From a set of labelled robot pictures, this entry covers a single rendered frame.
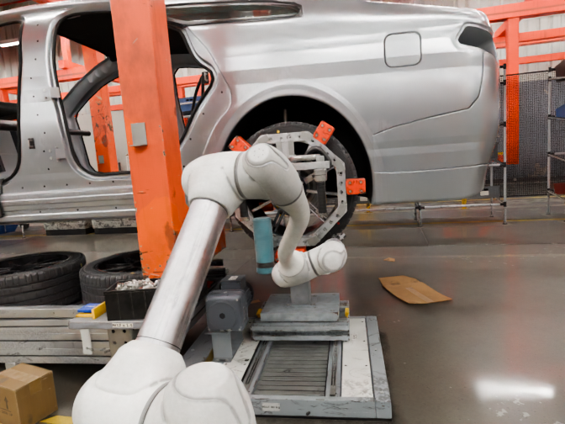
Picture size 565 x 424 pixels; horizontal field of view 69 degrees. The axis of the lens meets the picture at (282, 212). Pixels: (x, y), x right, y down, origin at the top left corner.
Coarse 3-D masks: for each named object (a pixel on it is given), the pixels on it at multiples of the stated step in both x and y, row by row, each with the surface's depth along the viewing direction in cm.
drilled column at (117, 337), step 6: (108, 330) 157; (114, 330) 157; (120, 330) 156; (126, 330) 156; (132, 330) 157; (138, 330) 161; (108, 336) 158; (114, 336) 157; (120, 336) 157; (126, 336) 156; (132, 336) 157; (114, 342) 162; (120, 342) 157; (126, 342) 159; (114, 348) 158; (114, 354) 158
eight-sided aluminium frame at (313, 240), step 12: (300, 132) 190; (312, 144) 190; (336, 156) 189; (336, 168) 189; (336, 180) 190; (336, 216) 193; (252, 228) 200; (324, 228) 199; (276, 240) 199; (300, 240) 197; (312, 240) 196
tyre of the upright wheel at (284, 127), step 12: (264, 132) 201; (276, 132) 200; (288, 132) 199; (312, 132) 197; (252, 144) 202; (336, 144) 196; (348, 156) 197; (348, 168) 197; (348, 204) 199; (348, 216) 200; (336, 228) 202; (324, 240) 204
